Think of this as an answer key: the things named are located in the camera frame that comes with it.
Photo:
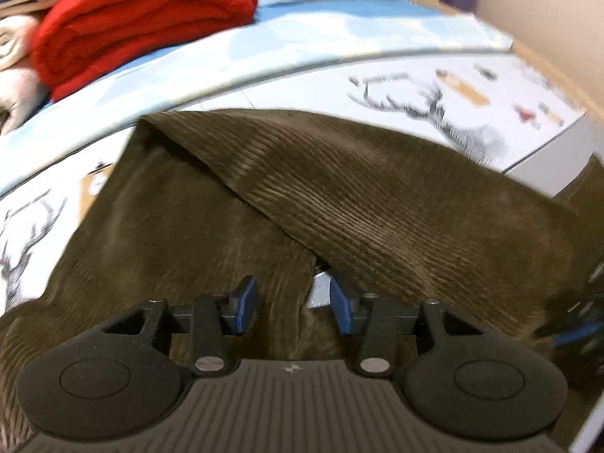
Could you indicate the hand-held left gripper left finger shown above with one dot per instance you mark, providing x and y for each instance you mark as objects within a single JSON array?
[{"x": 245, "y": 304}]

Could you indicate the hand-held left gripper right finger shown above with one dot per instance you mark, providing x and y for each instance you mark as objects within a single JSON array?
[{"x": 342, "y": 304}]

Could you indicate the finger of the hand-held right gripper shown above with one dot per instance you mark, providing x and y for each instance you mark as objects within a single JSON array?
[{"x": 573, "y": 336}]

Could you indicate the deer and lamp printed sheet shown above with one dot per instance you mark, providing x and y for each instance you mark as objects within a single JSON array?
[{"x": 500, "y": 99}]

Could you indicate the blue and white patterned cloth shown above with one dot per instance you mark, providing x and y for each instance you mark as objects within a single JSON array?
[{"x": 330, "y": 23}]

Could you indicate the red folded blanket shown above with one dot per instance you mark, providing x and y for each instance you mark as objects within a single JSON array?
[{"x": 141, "y": 23}]

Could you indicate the pinkish cream fleece blanket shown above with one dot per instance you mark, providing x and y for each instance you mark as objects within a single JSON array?
[{"x": 19, "y": 94}]

